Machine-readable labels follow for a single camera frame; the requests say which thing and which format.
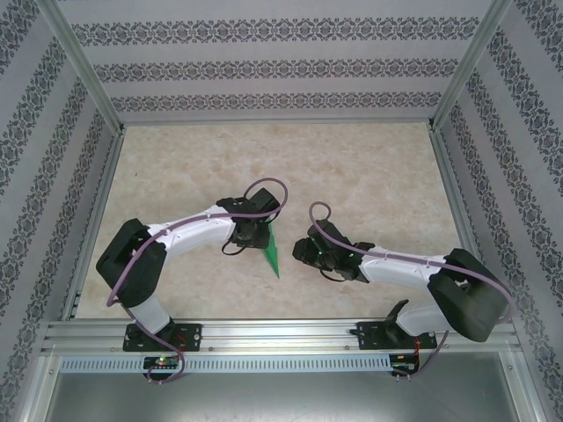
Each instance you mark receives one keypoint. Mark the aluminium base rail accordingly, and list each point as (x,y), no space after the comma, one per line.
(281,334)

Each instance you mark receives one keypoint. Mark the aluminium side rail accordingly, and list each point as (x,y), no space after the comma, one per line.
(94,198)
(462,198)

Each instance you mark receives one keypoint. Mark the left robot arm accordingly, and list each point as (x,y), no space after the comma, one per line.
(132,264)

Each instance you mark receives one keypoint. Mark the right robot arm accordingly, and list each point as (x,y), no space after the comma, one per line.
(470,299)

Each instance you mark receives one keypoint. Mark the green paper sheet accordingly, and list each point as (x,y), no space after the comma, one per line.
(273,257)

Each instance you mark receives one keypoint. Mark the aluminium frame post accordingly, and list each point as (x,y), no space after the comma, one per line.
(470,57)
(83,66)

